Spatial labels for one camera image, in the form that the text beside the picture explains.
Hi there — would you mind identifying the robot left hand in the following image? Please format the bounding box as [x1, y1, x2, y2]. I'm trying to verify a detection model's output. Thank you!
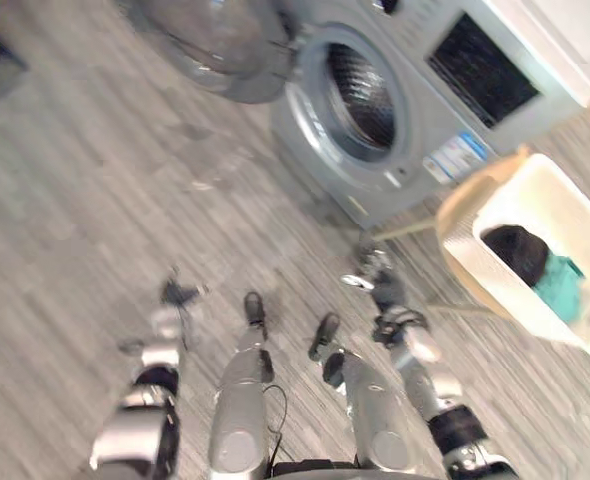
[159, 264, 211, 315]

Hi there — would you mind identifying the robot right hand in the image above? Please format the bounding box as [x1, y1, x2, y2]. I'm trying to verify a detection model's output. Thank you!
[342, 238, 414, 317]

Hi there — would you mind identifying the white laundry basket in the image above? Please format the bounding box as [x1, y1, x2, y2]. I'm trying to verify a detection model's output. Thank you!
[442, 152, 590, 359]

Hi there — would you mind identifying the grey washing machine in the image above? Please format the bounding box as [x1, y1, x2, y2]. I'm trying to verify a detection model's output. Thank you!
[269, 0, 590, 232]

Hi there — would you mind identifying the round washing machine door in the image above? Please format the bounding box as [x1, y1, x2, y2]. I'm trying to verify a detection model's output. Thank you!
[124, 0, 302, 106]

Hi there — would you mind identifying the dark robot right foot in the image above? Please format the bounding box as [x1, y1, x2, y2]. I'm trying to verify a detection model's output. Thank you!
[307, 312, 342, 361]

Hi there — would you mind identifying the dark robot foot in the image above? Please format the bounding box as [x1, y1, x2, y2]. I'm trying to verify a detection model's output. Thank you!
[243, 291, 266, 331]
[307, 312, 342, 361]

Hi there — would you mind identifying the dark robot left foot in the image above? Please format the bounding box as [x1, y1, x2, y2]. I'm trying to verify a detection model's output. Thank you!
[243, 291, 266, 331]

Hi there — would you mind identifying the silver robot right leg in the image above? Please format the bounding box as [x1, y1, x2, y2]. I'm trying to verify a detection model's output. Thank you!
[322, 349, 412, 472]

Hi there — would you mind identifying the silver robot leg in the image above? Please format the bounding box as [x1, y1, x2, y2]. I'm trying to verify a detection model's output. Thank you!
[208, 324, 276, 475]
[322, 349, 412, 472]

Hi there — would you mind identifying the silver robot left leg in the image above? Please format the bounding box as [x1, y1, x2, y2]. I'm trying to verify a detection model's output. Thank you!
[208, 324, 276, 475]

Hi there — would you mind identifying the black garment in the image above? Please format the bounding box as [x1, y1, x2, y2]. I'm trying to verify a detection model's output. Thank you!
[481, 224, 551, 290]

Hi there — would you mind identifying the energy label sticker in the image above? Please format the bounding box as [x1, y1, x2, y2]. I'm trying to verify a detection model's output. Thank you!
[421, 131, 492, 185]

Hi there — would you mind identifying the teal garment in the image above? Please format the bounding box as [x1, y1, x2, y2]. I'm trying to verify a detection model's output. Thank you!
[531, 252, 587, 324]

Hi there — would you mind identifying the dark robot torso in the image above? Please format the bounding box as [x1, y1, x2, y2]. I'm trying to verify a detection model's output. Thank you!
[269, 459, 362, 480]

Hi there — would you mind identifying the white cabinet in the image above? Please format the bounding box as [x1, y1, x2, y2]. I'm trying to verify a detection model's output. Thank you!
[483, 0, 590, 109]

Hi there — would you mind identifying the black thin cable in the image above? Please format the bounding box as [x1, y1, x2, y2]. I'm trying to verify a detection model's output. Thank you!
[261, 383, 290, 467]

